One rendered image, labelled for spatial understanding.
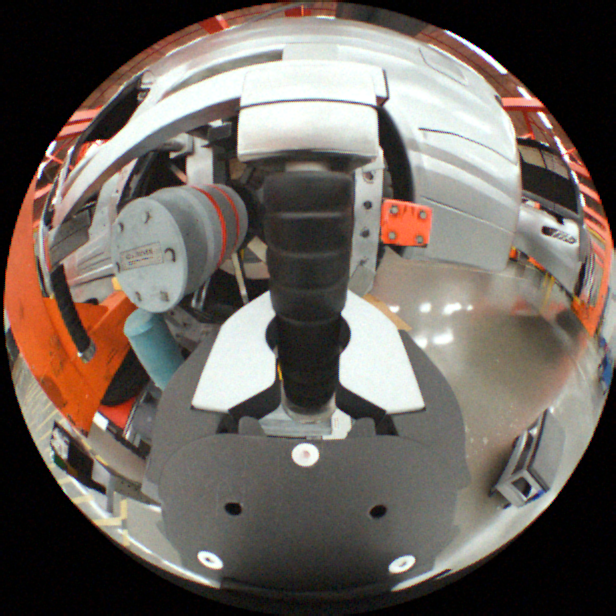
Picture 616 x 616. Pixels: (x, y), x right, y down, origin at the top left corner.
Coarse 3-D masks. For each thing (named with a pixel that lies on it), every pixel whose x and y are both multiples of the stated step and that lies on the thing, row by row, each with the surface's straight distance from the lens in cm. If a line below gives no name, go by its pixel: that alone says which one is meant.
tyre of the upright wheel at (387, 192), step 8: (384, 160) 41; (384, 168) 40; (384, 176) 40; (384, 184) 40; (384, 192) 40; (392, 192) 41; (384, 248) 42; (376, 264) 42; (192, 312) 55; (200, 320) 54; (208, 320) 53
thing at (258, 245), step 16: (160, 160) 52; (176, 160) 57; (160, 176) 56; (176, 176) 62; (144, 192) 54; (240, 192) 46; (256, 192) 41; (256, 208) 45; (256, 224) 46; (256, 240) 42; (240, 256) 45; (224, 272) 70; (240, 272) 45; (208, 288) 51; (224, 288) 62; (240, 288) 47; (256, 288) 62; (192, 304) 54; (208, 304) 55; (224, 304) 56; (240, 304) 55; (224, 320) 51
